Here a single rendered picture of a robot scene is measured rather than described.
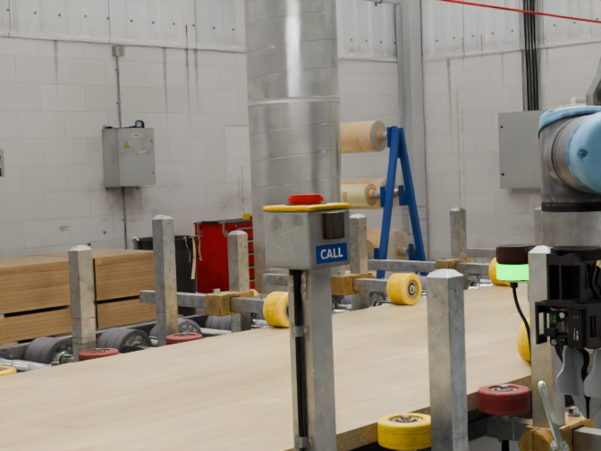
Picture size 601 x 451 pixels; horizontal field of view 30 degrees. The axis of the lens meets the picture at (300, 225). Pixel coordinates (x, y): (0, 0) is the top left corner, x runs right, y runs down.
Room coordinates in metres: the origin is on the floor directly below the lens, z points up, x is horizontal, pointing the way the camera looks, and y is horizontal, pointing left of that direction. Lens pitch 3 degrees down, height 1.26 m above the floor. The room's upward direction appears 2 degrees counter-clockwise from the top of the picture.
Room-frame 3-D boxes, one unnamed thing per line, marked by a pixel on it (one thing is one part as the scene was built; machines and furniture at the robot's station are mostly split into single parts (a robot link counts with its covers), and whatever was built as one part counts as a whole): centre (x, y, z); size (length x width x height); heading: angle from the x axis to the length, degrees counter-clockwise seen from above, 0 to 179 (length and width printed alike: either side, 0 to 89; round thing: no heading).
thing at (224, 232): (10.21, 0.57, 0.41); 0.76 x 0.48 x 0.81; 143
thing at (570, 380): (1.37, -0.33, 0.99); 0.06 x 0.03 x 0.09; 138
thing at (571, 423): (1.65, -0.37, 0.85); 0.14 x 0.06 x 0.05; 137
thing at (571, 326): (1.36, -0.33, 1.09); 0.09 x 0.08 x 0.12; 138
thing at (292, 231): (1.26, -0.01, 1.18); 0.07 x 0.07 x 0.08; 47
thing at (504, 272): (1.66, -0.32, 1.10); 0.06 x 0.06 x 0.02
